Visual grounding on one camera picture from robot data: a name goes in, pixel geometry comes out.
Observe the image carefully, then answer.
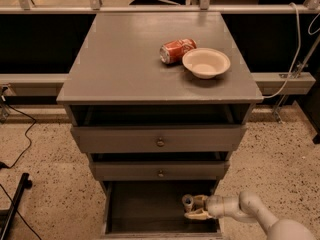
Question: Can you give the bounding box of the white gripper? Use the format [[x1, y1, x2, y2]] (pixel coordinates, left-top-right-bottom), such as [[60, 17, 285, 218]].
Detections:
[[184, 195, 224, 220]]

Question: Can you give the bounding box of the crushed silver redbull can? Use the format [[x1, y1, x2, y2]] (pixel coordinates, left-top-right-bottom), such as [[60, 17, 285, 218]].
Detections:
[[182, 194, 195, 213]]

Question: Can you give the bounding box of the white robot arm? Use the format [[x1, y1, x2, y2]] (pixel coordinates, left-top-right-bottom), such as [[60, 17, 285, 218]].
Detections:
[[182, 191, 316, 240]]

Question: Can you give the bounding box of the brass middle drawer knob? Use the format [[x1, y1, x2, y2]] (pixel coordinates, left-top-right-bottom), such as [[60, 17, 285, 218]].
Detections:
[[157, 170, 165, 178]]

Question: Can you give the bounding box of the brass drawer knob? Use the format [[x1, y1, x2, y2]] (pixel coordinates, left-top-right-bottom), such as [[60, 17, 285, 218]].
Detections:
[[156, 137, 165, 147], [157, 170, 165, 178]]

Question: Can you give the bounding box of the grey open bottom drawer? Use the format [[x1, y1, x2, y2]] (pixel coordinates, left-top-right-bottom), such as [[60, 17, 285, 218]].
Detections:
[[104, 180, 222, 240]]

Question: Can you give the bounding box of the brass top drawer knob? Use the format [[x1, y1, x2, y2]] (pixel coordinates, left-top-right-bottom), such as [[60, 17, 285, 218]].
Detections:
[[156, 137, 165, 147]]

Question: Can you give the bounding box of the grey middle drawer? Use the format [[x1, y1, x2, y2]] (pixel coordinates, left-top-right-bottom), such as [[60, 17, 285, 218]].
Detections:
[[89, 161, 230, 181]]

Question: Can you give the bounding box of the grey wooden drawer cabinet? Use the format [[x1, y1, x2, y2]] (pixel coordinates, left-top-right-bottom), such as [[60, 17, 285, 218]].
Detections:
[[56, 11, 264, 240]]

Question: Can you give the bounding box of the grey top drawer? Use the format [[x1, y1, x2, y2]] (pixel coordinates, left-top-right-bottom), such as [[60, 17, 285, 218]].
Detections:
[[71, 125, 246, 153]]

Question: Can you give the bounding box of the crushed red cola can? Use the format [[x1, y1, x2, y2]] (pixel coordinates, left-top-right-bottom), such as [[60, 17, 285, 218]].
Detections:
[[159, 38, 197, 64]]

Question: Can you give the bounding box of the beige paper bowl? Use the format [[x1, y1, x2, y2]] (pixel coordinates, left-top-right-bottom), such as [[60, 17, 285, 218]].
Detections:
[[182, 48, 231, 79]]

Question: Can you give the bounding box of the black stand leg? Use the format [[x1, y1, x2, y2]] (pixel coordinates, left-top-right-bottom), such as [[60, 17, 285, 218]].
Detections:
[[0, 173, 32, 240]]

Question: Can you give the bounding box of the metal window railing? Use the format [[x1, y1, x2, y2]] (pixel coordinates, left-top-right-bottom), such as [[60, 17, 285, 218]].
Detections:
[[0, 0, 320, 14]]

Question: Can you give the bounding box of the black floor cable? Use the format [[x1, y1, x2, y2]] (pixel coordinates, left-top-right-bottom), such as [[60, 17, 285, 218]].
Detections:
[[0, 87, 44, 240]]

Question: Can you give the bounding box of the white cable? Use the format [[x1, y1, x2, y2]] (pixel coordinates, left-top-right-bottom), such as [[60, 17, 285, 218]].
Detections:
[[262, 2, 320, 100]]

